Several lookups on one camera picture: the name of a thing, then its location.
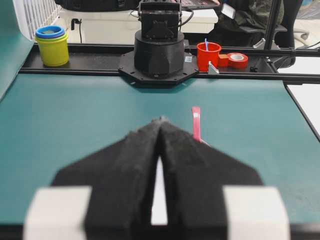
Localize black office chair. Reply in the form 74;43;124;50
206;0;303;48

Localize red plastic spoon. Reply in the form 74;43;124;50
191;106;209;146

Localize red tape roll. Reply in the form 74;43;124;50
218;52;249;69

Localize green table mat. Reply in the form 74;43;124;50
0;25;320;225

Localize stacked yellow green blue cups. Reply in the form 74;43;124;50
35;25;69;67

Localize silver corner bracket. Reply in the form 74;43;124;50
208;61;220;75

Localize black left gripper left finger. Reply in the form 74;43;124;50
23;116;161;240

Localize blue stick in cup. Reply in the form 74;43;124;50
204;38;209;52

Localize red plastic cup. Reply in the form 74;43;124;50
196;42;222;72

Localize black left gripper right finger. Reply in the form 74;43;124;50
158;116;292;240

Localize black aluminium frame rail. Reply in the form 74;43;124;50
19;43;320;86

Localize white plastic crate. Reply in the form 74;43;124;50
12;0;62;41

